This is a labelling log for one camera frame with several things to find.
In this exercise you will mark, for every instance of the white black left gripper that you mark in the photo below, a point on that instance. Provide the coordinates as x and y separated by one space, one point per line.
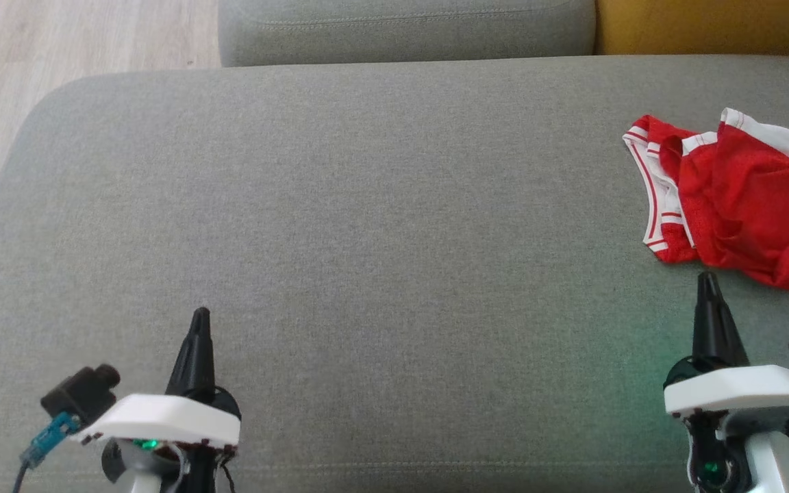
161 418

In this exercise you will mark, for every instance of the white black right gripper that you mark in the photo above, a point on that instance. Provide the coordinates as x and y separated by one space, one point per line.
730 390

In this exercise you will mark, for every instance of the red garment striped white trim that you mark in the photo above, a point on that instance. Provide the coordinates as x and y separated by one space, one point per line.
675 252

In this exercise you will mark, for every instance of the red garment white band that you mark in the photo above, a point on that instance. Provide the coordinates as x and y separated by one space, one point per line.
757 198

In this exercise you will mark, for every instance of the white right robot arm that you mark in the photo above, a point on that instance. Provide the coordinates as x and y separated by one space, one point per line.
771 459

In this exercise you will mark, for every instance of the grey sofa seat cushion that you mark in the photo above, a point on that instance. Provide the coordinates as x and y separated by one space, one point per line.
367 239

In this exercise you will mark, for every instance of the yellow sofa cushion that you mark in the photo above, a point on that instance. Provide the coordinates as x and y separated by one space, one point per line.
709 24

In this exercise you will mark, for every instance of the grey sofa back cushion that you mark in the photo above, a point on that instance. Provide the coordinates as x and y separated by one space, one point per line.
401 31

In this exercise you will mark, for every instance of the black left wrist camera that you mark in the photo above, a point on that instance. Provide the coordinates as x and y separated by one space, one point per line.
79 397

